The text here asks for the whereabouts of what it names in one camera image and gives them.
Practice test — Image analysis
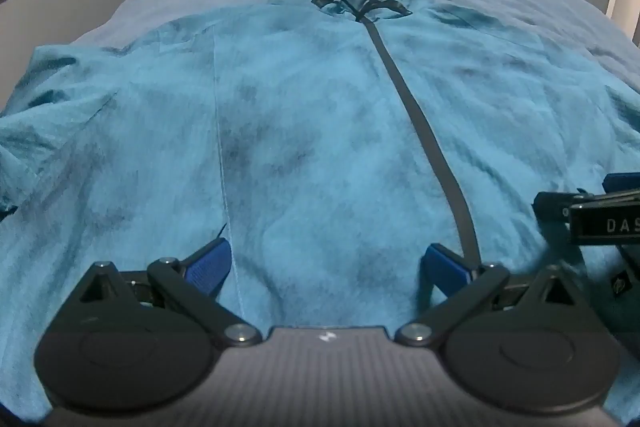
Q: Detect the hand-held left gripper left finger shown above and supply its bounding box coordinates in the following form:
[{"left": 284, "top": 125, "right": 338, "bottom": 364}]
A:
[{"left": 75, "top": 238, "right": 263, "bottom": 350}]

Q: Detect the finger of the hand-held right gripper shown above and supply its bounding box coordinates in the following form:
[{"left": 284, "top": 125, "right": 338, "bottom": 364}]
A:
[
  {"left": 532, "top": 190, "right": 640, "bottom": 224},
  {"left": 602, "top": 173, "right": 640, "bottom": 194}
]

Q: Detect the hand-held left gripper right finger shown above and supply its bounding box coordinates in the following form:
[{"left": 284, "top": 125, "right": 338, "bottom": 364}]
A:
[{"left": 394, "top": 243, "right": 577, "bottom": 349}]

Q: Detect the turquoise hooded jacket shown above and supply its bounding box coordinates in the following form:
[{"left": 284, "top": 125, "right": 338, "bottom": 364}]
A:
[{"left": 0, "top": 0, "right": 640, "bottom": 427}]

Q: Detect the blue fleece blanket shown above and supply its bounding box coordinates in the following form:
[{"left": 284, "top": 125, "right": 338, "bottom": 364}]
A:
[{"left": 75, "top": 0, "right": 640, "bottom": 82}]

